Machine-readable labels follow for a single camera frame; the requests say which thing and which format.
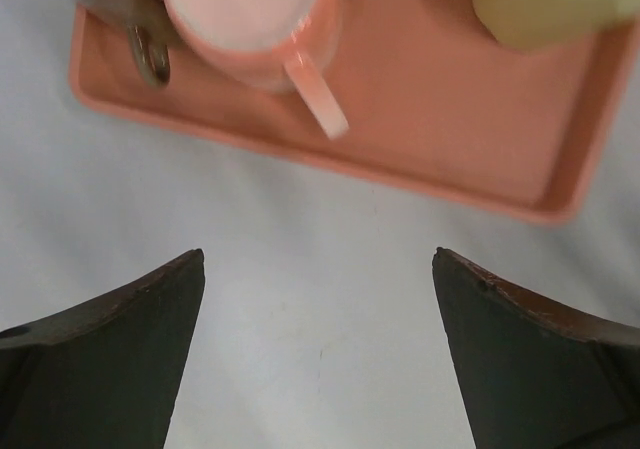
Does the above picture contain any large peach mug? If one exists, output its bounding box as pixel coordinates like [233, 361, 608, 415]
[164, 0, 349, 139]

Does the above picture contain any yellow faceted mug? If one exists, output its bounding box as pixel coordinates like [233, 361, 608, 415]
[472, 0, 639, 51]

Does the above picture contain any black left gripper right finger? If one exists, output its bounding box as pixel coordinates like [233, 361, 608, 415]
[432, 248, 639, 448]

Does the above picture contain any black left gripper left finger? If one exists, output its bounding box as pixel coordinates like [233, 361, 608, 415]
[1, 249, 205, 448]

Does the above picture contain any salmon plastic tray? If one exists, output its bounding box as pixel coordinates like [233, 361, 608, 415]
[69, 0, 639, 224]

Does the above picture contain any brown striped mug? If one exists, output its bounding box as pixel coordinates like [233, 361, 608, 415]
[76, 0, 180, 88]

